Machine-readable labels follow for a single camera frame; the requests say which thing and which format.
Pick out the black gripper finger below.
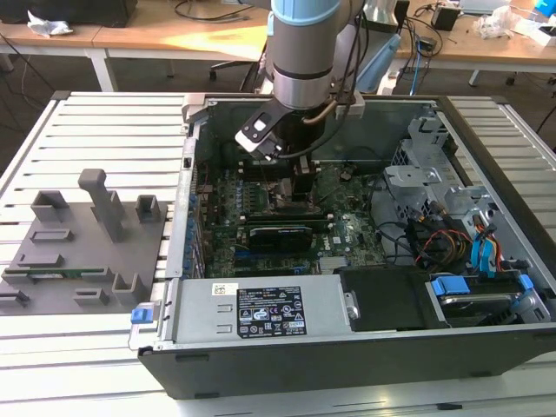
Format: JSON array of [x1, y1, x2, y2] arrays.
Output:
[[294, 158, 315, 202]]

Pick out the metal socket cover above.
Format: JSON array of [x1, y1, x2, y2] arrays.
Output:
[[312, 167, 342, 204]]

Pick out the black CPU socket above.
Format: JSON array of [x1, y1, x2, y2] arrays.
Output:
[[267, 180, 318, 215]]

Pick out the black graphics card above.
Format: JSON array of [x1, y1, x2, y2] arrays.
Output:
[[242, 223, 314, 253]]

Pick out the green motherboard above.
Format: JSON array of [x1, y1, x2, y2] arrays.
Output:
[[193, 162, 387, 279]]

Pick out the silver chipset heat sink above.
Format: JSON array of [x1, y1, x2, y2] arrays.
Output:
[[319, 255, 351, 275]]

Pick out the metal drive cage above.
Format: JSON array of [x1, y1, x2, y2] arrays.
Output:
[[381, 113, 500, 227]]

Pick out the black plastic cover panel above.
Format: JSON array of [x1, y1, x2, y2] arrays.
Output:
[[334, 267, 435, 334]]

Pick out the silver power supply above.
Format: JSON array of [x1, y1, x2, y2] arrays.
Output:
[[158, 277, 348, 348]]

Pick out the hard disk in blue carrier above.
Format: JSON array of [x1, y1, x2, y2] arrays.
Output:
[[425, 273, 535, 327]]

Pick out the black open PC case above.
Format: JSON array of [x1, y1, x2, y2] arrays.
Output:
[[137, 92, 556, 400]]

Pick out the small black box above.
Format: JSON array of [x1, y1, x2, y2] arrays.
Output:
[[432, 4, 461, 31]]

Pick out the blue case latch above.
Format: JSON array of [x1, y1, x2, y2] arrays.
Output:
[[129, 303, 156, 325]]

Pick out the silver laptop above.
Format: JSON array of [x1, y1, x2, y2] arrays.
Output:
[[459, 0, 513, 14]]

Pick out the clear plastic bag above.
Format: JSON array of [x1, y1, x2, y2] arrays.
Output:
[[471, 4, 522, 41]]

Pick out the grey parts rack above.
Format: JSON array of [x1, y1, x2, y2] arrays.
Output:
[[0, 168, 170, 317]]

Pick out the wide black monitor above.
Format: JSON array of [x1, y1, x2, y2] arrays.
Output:
[[0, 0, 139, 28]]

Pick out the white cardboard box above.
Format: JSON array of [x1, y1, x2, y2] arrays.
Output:
[[513, 19, 556, 48]]

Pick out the crumpled white paper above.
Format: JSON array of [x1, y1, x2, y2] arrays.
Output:
[[26, 10, 75, 38]]

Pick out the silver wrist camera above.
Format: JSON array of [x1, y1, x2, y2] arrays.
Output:
[[234, 102, 291, 161]]

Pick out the grey wrist camera block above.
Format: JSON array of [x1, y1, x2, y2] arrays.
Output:
[[334, 93, 367, 122]]

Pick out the black wire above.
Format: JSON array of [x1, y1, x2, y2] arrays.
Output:
[[367, 173, 418, 266]]

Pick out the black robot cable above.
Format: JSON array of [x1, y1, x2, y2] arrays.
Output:
[[345, 0, 371, 96]]

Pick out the blue cable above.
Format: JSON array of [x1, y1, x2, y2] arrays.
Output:
[[409, 41, 425, 96]]

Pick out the red yellow power wires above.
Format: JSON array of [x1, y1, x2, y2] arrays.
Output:
[[407, 212, 474, 270]]

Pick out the blue flat data wire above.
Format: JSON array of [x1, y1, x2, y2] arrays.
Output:
[[471, 232, 500, 279]]

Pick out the wooden desk white frame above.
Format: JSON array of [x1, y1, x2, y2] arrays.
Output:
[[0, 19, 270, 92], [397, 8, 556, 88]]

